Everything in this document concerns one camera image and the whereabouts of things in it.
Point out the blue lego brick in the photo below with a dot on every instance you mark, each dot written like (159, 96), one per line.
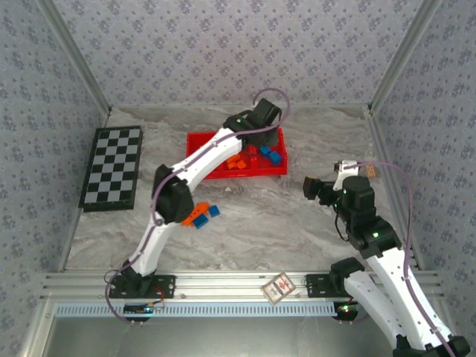
(213, 211)
(201, 222)
(264, 150)
(275, 158)

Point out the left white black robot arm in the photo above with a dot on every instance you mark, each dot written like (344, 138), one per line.
(202, 165)

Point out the red plastic bin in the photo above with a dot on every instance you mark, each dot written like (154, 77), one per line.
(199, 143)
(241, 173)
(282, 163)

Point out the small wooden block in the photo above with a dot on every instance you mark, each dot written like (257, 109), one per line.
(371, 172)

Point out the orange long holed lego plate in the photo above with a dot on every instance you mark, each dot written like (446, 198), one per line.
(193, 216)

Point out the small playing card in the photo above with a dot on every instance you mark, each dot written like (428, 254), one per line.
(279, 289)

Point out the small circuit board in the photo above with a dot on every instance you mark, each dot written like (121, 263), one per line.
(347, 308)
(143, 308)

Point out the black grey chessboard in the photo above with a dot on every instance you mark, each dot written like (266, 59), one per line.
(111, 163)

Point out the grey metal panel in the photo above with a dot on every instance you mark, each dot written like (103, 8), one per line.
(223, 338)

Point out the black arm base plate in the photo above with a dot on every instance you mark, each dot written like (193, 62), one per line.
(318, 285)
(163, 286)

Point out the wide aluminium frame rail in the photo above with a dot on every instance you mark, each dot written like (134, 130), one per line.
(223, 282)

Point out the aluminium frame post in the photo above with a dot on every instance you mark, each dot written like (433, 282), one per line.
(401, 56)
(77, 56)

